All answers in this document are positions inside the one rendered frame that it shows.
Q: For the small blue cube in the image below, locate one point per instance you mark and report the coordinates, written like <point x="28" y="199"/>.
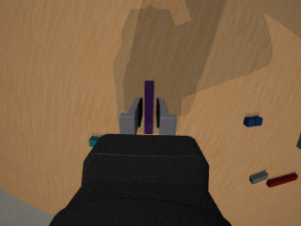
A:
<point x="249" y="121"/>
<point x="258" y="120"/>

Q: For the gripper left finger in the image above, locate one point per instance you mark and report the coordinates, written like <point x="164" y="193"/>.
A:
<point x="129" y="122"/>

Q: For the purple rod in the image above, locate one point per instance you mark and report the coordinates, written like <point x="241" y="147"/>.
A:
<point x="149" y="97"/>

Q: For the teal rod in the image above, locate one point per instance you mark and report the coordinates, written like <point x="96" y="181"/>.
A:
<point x="93" y="140"/>

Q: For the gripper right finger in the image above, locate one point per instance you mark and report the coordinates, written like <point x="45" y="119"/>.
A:
<point x="165" y="122"/>

